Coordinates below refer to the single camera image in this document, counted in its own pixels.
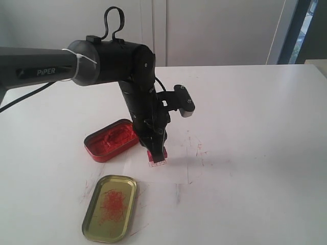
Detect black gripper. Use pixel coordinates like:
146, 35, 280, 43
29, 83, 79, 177
132, 100, 170, 157

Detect red rubber stamp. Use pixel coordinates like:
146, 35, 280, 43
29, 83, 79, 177
147, 148, 168, 167

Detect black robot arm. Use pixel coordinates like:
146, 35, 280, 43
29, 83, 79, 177
1, 36, 170, 162

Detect red ink pad tin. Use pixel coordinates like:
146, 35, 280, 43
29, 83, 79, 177
84, 119, 139, 163

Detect white paper sheet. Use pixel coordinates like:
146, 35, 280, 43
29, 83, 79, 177
123, 145, 188, 184

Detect gold tin lid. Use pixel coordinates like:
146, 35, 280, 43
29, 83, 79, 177
82, 175, 137, 243

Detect white cabinet doors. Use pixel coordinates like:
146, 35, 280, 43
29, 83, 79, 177
1, 1, 297, 66

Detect white zip tie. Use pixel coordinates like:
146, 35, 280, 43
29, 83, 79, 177
62, 48, 97, 81

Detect beige side table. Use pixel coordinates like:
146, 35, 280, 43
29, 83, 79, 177
305, 59, 327, 77

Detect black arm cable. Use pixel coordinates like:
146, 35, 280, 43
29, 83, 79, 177
102, 6, 126, 41

